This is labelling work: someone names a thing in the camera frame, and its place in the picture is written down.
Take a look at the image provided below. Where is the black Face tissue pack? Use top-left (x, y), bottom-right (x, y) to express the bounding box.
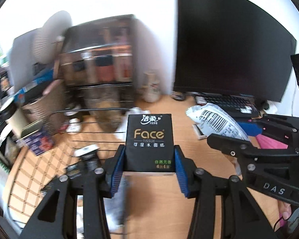
top-left (125, 113), bottom-right (175, 173)
top-left (66, 144), bottom-right (101, 179)

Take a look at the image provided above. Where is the person's right hand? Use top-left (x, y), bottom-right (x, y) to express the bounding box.
top-left (278, 201), bottom-right (292, 220)

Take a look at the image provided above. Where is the pink desk mat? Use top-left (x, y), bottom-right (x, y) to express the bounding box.
top-left (256, 134), bottom-right (288, 149)

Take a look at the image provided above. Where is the black mechanical keyboard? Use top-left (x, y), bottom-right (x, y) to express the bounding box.
top-left (194, 94), bottom-right (259, 118)

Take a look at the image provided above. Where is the white sachet on desk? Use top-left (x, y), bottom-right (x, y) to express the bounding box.
top-left (186, 103), bottom-right (249, 141)

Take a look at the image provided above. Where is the crumpled white tissue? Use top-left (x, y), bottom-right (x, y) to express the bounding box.
top-left (128, 107), bottom-right (150, 115)

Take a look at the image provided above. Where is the dark glass jar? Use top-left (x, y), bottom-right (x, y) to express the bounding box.
top-left (171, 91), bottom-right (186, 101)

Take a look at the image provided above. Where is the small ceramic vase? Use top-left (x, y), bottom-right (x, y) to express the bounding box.
top-left (142, 71), bottom-right (161, 103)

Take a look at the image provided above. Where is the black curved monitor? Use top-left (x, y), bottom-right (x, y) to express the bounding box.
top-left (173, 0), bottom-right (297, 102)

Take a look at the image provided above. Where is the dark drawer cabinet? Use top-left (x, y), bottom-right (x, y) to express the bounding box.
top-left (54, 14), bottom-right (140, 132)

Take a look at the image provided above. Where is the black wire basket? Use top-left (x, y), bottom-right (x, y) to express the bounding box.
top-left (3, 114), bottom-right (127, 233)

